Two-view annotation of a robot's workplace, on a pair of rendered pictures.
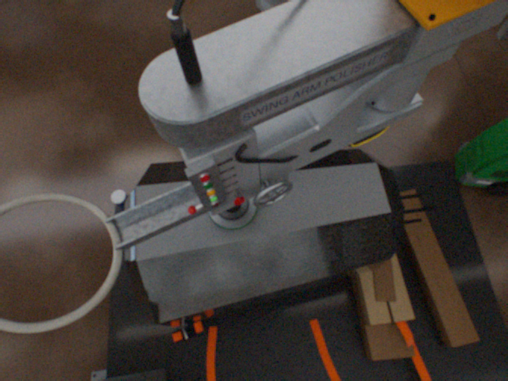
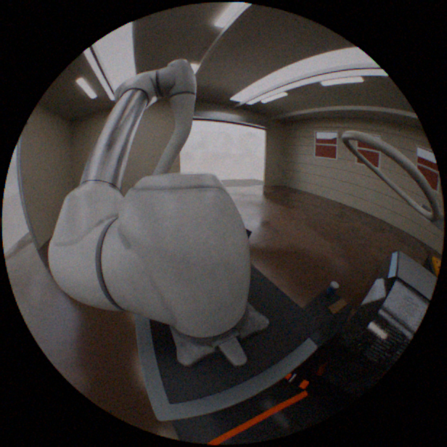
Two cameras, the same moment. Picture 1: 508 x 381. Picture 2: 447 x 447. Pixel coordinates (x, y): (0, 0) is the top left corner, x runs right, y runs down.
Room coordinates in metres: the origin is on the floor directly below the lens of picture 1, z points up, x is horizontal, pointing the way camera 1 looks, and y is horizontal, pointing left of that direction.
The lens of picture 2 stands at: (-0.30, 0.70, 1.16)
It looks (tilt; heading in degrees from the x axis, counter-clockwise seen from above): 24 degrees down; 66
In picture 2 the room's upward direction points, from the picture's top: straight up
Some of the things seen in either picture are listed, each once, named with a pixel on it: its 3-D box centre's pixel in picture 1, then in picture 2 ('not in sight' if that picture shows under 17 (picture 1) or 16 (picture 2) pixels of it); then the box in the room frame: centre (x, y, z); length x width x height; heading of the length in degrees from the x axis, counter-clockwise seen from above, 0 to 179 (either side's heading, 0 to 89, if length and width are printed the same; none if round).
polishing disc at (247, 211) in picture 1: (232, 204); not in sight; (0.57, 0.09, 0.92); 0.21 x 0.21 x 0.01
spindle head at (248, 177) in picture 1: (240, 146); not in sight; (0.59, 0.01, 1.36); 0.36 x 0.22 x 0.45; 108
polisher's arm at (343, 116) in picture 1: (326, 113); not in sight; (0.67, -0.29, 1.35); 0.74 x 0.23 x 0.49; 108
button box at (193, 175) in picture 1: (209, 187); not in sight; (0.44, 0.12, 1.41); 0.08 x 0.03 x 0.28; 108
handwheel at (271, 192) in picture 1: (267, 186); not in sight; (0.49, -0.06, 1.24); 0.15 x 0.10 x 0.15; 108
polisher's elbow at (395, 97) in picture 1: (394, 72); not in sight; (0.77, -0.54, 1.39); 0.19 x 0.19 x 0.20
